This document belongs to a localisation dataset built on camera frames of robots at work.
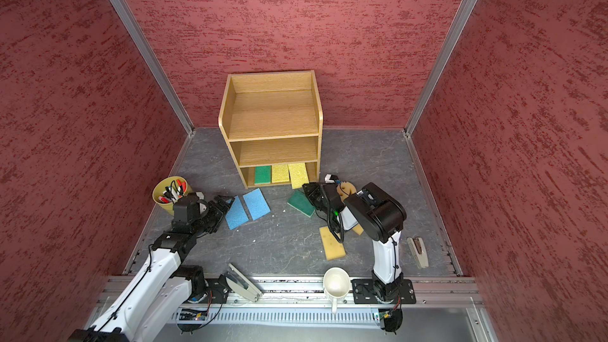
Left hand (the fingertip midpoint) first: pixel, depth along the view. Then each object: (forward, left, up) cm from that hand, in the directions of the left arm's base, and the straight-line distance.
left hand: (232, 209), depth 84 cm
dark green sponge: (+8, -24, -7) cm, 26 cm away
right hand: (+11, -24, -5) cm, 27 cm away
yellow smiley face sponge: (+12, -43, -4) cm, 45 cm away
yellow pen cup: (+5, +26, +5) cm, 27 cm away
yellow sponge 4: (-5, -46, -5) cm, 47 cm away
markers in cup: (+6, +24, +1) cm, 24 cm away
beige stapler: (-12, -67, -6) cm, 68 cm away
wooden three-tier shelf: (+24, -15, +23) cm, 36 cm away
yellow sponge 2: (+19, -15, -5) cm, 25 cm away
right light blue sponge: (+5, -7, -6) cm, 11 cm away
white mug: (-22, -38, -9) cm, 44 cm away
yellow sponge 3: (-11, -37, -7) cm, 39 cm away
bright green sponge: (+19, -8, -5) cm, 21 cm away
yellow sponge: (+19, -23, -5) cm, 30 cm away
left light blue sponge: (0, 0, -6) cm, 6 cm away
